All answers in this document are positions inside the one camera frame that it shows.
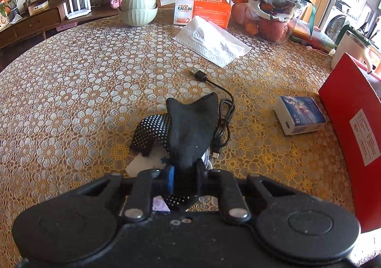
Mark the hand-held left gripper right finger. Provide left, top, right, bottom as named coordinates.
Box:
left=195, top=162, right=279, bottom=224

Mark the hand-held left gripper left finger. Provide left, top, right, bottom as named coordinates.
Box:
left=89, top=165, right=176, bottom=224

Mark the black dotted glove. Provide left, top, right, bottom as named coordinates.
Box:
left=130, top=92, right=219, bottom=212

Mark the black cable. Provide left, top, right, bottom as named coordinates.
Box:
left=189, top=68, right=236, bottom=161

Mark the small blue printed box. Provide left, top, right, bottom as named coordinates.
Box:
left=274, top=95, right=327, bottom=136

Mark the red cardboard shoe box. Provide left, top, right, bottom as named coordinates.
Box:
left=318, top=53, right=381, bottom=233

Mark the purple packet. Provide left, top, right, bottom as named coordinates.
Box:
left=152, top=195, right=171, bottom=213

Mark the white paper card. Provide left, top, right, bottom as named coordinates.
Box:
left=125, top=146, right=170, bottom=177

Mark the white tissue paper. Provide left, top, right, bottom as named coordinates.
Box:
left=173, top=16, right=251, bottom=67

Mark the bag of fruit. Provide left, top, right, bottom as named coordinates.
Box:
left=229, top=0, right=316, bottom=45

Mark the orange tissue box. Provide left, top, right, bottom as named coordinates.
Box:
left=159, top=0, right=232, bottom=29

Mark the green lidded bowl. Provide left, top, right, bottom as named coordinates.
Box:
left=117, top=0, right=159, bottom=27

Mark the stack of colourful books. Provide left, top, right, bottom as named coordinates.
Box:
left=290, top=22, right=338, bottom=52

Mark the white router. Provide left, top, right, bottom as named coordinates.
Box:
left=61, top=0, right=91, bottom=20

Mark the white mug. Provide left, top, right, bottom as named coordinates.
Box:
left=331, top=24, right=376, bottom=73

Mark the wooden cabinet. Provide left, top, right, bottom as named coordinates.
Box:
left=0, top=0, right=218, bottom=51

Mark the washing machine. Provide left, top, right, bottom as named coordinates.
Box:
left=320, top=0, right=358, bottom=45

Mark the small white box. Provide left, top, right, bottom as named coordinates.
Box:
left=27, top=0, right=50, bottom=15

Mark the thin leafed potted plant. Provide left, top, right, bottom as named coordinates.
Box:
left=7, top=0, right=27, bottom=23

